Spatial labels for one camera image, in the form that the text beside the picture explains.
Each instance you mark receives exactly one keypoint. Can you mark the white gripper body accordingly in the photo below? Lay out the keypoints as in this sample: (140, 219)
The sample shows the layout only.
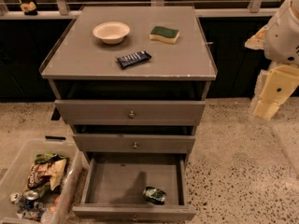
(282, 37)

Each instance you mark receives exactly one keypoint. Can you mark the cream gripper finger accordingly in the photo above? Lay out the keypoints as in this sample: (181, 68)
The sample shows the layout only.
(256, 41)
(280, 84)

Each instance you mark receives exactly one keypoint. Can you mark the green soda can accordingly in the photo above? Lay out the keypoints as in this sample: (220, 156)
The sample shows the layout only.
(154, 195)

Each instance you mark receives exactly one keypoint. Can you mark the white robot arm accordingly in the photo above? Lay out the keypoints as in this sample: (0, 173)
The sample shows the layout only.
(294, 3)

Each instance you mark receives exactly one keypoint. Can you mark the grey drawer cabinet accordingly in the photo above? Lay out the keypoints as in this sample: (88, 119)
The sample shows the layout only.
(132, 79)

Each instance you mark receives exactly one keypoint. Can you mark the grey open bottom drawer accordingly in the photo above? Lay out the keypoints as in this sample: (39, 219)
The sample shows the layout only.
(115, 182)

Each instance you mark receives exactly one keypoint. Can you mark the grey middle drawer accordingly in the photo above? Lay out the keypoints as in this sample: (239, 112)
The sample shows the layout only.
(142, 143)

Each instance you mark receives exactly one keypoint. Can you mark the grey top drawer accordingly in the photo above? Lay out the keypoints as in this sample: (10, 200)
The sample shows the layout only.
(120, 112)

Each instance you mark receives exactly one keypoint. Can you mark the silver top soda can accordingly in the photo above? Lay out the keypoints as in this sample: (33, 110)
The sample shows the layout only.
(31, 196)

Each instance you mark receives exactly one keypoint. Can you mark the white can bin corner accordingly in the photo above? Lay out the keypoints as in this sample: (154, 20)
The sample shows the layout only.
(15, 197)

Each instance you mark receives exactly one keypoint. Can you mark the green yellow sponge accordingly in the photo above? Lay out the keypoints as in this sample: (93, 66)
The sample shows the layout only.
(164, 34)

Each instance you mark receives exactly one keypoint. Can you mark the dark blue snack bar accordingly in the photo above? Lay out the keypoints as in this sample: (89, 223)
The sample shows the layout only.
(133, 59)

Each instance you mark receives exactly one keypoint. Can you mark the white paper bowl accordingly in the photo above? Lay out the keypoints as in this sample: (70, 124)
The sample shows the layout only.
(112, 32)

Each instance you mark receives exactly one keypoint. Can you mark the small yellow black object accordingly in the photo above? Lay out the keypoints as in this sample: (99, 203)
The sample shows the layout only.
(29, 8)

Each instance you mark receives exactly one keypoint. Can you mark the green chip bag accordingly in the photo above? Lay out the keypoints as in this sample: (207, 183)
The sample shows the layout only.
(48, 157)

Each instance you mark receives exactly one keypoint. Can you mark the brown chip bag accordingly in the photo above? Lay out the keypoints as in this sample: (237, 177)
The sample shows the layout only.
(49, 172)

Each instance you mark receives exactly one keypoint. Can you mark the clear plastic bin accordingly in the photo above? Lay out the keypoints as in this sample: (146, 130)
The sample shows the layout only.
(16, 176)

